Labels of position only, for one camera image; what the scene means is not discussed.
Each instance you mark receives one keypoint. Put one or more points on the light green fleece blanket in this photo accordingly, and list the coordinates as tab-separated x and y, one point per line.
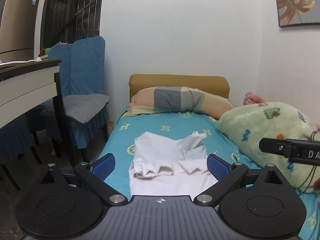
247	125

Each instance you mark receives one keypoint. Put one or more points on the cyan patterned bed sheet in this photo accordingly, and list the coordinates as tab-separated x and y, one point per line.
178	126

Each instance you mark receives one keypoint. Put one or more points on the white t-shirt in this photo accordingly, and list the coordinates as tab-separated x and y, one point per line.
166	167

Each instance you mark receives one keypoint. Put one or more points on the blue covered chair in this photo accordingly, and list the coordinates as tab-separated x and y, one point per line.
81	73

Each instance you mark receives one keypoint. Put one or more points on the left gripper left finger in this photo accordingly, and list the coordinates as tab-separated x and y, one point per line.
82	186

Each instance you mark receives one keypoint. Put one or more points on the white black desk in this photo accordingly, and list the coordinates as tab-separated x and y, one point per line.
28	84

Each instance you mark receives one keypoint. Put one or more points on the grey seat cushion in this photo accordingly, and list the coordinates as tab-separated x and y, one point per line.
83	108

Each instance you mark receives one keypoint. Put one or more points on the dark barred window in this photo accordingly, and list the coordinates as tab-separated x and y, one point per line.
67	21

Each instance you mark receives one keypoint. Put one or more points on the mustard yellow headboard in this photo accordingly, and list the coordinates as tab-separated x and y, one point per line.
216	85

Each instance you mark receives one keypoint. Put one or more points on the plaid grey beige pillow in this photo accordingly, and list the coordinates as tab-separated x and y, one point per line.
156	100

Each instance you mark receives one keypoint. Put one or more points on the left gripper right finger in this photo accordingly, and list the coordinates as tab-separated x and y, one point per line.
238	185

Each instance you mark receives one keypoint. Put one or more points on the person's hand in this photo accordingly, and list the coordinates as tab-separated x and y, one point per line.
316	186

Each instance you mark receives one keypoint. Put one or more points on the gold leaf wall painting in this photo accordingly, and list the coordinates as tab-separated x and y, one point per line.
292	13

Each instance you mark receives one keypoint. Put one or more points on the pink fluffy cloth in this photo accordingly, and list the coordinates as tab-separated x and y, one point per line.
251	98

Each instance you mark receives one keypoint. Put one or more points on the gold beige refrigerator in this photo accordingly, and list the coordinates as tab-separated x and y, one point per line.
18	18

